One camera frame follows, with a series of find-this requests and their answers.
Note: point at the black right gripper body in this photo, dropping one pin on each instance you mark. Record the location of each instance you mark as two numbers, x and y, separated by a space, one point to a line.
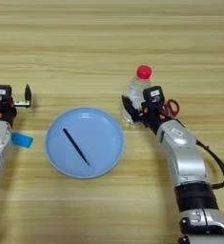
153 116

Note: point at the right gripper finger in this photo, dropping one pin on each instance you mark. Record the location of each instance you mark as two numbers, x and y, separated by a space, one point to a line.
131 109

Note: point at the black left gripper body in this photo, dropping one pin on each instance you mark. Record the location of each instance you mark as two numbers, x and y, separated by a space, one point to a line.
5 111

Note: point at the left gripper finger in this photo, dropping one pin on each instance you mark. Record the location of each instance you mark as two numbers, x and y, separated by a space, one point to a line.
28 93

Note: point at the clear bottle with red cap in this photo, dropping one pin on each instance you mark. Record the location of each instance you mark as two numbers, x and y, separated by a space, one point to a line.
138 89

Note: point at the left gripper's white-labelled black box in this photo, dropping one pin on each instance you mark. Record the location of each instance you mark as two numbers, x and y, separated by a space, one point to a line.
1 92

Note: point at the gripper's white-labelled black box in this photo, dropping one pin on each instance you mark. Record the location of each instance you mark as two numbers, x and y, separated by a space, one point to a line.
1 92
154 94

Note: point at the right gripper's white-labelled black box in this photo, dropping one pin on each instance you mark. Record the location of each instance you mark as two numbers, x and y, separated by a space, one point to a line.
154 94

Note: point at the blue rectangular eraser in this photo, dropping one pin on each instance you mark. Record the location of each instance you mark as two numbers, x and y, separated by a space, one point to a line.
21 140

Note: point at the light blue round plate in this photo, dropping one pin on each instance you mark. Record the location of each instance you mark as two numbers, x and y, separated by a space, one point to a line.
97 149

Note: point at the thin black stick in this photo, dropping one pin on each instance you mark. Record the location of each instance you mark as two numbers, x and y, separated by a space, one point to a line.
76 146

